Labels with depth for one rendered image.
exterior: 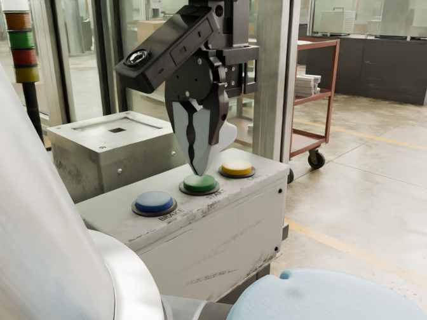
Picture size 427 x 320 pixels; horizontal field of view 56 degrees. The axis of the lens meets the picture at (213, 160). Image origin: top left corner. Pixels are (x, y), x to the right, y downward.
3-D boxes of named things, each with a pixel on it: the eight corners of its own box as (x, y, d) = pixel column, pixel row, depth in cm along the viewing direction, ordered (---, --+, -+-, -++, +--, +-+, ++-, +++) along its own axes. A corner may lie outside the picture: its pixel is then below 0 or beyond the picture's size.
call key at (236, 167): (235, 169, 57) (235, 156, 56) (257, 178, 54) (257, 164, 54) (215, 178, 54) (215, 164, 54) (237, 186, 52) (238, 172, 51)
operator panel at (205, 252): (230, 228, 69) (232, 146, 63) (284, 254, 61) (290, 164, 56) (82, 312, 50) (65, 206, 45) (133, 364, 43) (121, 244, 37)
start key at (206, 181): (199, 184, 52) (199, 170, 52) (222, 193, 50) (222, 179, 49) (176, 194, 50) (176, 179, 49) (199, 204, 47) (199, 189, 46)
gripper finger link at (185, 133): (225, 164, 52) (225, 94, 49) (191, 178, 48) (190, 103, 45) (208, 159, 54) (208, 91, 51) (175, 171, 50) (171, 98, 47)
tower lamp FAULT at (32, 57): (32, 62, 79) (29, 46, 78) (41, 64, 77) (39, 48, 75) (8, 64, 76) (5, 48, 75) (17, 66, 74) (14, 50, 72)
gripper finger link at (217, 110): (229, 146, 44) (229, 65, 41) (219, 149, 43) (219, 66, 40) (199, 136, 47) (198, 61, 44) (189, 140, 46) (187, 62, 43)
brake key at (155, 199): (157, 202, 48) (157, 186, 47) (180, 213, 45) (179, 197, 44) (129, 213, 45) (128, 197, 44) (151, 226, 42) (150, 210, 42)
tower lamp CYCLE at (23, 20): (26, 28, 77) (23, 12, 76) (36, 29, 74) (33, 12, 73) (2, 29, 74) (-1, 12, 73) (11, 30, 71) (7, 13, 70)
